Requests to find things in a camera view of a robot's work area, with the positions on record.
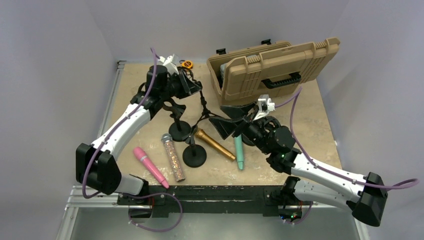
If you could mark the gold microphone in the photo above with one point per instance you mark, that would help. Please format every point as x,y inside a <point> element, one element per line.
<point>203,136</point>

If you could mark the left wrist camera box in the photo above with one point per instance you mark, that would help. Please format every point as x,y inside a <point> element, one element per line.
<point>171,63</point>

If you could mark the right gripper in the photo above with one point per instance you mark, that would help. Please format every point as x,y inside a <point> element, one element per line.
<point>225,127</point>

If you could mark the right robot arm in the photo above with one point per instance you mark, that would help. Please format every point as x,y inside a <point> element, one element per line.
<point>364,195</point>

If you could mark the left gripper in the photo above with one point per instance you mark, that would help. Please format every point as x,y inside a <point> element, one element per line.
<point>185,84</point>

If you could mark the black aluminium base frame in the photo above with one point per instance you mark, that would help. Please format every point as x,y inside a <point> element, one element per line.
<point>217,187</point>

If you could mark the tan plastic tool case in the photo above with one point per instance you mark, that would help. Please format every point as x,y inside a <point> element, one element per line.
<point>274,69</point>

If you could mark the yellow tape measure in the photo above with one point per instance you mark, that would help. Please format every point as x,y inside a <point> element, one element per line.
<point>186,64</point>

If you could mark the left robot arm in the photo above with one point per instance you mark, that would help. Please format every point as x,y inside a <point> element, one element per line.
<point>96,163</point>

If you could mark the glitter silver microphone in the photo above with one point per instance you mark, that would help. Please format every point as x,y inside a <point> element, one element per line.
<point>173,159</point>

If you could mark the black tripod shock mount stand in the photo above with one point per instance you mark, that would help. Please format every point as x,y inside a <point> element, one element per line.
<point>206,113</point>

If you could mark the teal microphone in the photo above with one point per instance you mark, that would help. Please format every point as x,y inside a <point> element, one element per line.
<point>239,152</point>

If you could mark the black stand for gold mic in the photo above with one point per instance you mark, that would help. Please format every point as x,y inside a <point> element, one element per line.
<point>194,155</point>

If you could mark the grey plastic case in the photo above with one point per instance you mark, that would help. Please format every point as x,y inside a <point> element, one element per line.
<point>222,72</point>

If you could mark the pink microphone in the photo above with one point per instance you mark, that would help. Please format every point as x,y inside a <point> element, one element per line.
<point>144,159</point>

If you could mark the black stand for glitter mic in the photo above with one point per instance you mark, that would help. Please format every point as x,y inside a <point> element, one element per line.
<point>179,130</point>

